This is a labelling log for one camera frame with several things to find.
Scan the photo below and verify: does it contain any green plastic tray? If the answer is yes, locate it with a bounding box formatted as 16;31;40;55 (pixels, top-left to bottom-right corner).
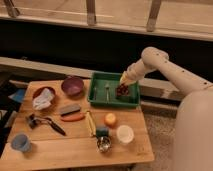
88;72;140;108

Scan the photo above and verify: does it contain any white crumpled cloth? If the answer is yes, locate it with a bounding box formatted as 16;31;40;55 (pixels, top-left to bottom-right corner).
32;87;55;111

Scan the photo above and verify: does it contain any dark red grape bunch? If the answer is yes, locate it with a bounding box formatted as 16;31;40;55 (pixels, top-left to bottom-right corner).
116;84;129;97

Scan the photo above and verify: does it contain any orange fruit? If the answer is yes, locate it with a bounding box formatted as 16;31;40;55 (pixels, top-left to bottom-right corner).
104;113;117;126

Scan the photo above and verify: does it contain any black handled tool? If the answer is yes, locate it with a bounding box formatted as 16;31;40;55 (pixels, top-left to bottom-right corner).
26;114;66;136

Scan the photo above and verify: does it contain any purple bowl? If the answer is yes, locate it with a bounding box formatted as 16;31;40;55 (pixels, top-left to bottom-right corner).
61;76;84;96

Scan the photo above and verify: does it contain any white plastic cup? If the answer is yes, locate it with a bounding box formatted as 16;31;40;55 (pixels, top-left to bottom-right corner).
116;125;134;144

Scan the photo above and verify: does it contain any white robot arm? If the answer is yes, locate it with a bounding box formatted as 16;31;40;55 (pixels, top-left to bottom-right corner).
120;47;213;171

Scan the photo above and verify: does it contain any blue object beside table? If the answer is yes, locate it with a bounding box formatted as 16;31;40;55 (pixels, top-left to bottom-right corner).
10;88;26;103

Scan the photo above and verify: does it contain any metal fork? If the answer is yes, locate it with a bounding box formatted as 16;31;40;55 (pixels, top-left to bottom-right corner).
105;83;110;102

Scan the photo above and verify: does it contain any orange carrot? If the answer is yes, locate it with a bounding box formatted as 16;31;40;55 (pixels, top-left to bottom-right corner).
60;113;85;122

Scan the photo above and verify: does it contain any blue plastic cup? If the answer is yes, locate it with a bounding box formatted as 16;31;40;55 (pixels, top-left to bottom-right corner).
11;133;31;152

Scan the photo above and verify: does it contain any green block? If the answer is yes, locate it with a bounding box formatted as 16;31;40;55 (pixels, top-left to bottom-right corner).
96;126;109;137

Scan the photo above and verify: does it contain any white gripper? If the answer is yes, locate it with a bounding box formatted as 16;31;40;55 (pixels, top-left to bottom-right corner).
120;63;144;85

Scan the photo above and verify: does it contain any metal knife in tray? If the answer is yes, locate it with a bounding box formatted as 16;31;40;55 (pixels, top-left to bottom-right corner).
93;86;97;100

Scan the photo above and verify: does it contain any grey sponge block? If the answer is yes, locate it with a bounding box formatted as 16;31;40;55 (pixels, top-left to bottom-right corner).
59;104;81;116

